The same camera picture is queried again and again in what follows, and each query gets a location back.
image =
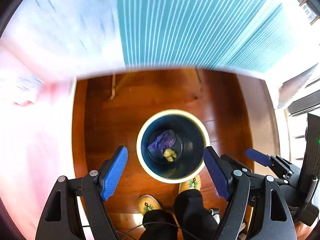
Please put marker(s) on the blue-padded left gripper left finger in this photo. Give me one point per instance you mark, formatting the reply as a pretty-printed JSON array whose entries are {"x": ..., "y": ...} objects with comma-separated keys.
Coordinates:
[{"x": 60, "y": 217}]

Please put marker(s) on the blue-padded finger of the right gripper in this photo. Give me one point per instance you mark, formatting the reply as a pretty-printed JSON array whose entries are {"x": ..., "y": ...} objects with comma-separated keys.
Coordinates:
[{"x": 259, "y": 157}]

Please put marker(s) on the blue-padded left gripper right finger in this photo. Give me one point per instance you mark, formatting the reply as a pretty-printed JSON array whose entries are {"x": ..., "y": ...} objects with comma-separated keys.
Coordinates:
[{"x": 271, "y": 216}]

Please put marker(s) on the cream rimmed dark trash bin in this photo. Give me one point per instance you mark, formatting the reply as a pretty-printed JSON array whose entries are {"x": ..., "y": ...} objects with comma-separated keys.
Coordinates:
[{"x": 192, "y": 139}]

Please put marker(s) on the yellow slipper right foot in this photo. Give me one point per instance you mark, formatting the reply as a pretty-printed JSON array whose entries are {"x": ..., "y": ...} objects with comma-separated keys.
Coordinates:
[{"x": 192, "y": 184}]

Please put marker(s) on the yellow slipper foot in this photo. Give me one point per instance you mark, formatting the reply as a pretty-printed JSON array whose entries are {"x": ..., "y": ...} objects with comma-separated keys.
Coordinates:
[
  {"x": 192, "y": 184},
  {"x": 148, "y": 203}
]

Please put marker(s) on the yellow slipper left foot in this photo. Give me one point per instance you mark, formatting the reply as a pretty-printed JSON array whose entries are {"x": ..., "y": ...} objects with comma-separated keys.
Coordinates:
[{"x": 148, "y": 203}]

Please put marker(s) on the yellow crumpled paper in bin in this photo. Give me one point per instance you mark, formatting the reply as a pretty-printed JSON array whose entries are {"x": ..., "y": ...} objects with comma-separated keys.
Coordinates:
[{"x": 169, "y": 154}]

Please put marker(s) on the purple plastic wrapper in bin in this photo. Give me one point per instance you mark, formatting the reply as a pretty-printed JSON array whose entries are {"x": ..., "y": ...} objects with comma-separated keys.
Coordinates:
[{"x": 164, "y": 141}]

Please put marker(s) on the pink bed sheet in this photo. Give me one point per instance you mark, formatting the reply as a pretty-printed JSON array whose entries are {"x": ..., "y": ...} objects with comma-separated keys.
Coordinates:
[{"x": 42, "y": 138}]

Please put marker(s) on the tree patterned blue tablecloth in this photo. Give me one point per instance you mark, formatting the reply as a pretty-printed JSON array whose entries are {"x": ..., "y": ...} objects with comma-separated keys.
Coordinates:
[{"x": 58, "y": 39}]

